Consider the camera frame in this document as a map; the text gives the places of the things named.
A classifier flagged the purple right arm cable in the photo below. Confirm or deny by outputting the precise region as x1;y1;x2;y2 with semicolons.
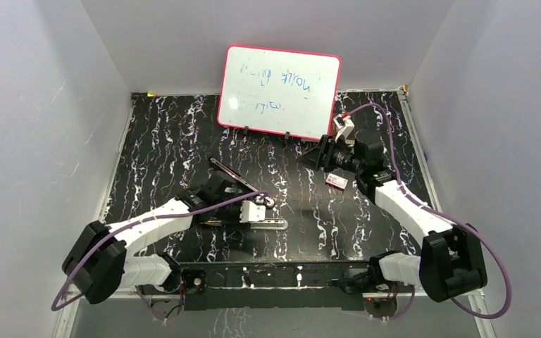
344;102;513;323

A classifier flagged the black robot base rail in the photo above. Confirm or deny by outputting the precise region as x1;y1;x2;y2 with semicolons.
139;261;413;313

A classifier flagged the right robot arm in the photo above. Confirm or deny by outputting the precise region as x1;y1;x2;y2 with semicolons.
297;135;487;302

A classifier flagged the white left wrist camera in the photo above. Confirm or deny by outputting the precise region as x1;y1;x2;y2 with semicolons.
240;201;266;223

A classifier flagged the pink framed whiteboard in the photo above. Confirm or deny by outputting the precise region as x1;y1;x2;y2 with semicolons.
217;44;341;141

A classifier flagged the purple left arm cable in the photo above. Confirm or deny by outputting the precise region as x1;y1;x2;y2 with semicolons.
51;190;270;323

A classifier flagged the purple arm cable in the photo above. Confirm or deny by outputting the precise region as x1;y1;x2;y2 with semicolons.
51;190;270;323
344;102;513;323

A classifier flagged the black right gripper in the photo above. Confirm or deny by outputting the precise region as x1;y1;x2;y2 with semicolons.
295;134;363;175

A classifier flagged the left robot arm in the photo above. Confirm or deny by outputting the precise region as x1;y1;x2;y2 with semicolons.
51;173;267;310

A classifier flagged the red white staple box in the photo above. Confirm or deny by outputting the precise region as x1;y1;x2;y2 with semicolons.
325;173;348;191

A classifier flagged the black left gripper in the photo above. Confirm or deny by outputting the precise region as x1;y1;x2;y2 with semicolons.
213;195;254;230

